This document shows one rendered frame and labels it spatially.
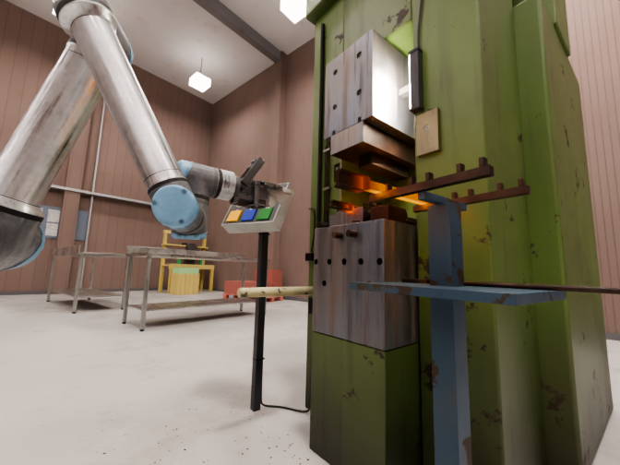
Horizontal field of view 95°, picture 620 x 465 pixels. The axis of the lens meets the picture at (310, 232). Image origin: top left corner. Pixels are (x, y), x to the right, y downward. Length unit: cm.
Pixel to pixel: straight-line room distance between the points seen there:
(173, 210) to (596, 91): 541
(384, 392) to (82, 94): 123
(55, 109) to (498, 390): 144
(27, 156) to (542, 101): 179
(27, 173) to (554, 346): 178
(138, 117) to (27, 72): 950
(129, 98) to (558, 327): 158
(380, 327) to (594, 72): 512
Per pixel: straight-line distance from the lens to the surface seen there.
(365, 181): 77
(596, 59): 581
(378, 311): 104
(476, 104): 123
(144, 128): 77
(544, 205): 151
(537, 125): 161
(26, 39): 1063
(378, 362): 107
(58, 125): 100
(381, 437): 115
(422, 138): 125
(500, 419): 116
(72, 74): 103
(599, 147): 531
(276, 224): 143
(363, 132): 129
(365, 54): 147
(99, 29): 92
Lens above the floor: 73
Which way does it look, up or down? 8 degrees up
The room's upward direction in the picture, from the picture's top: 2 degrees clockwise
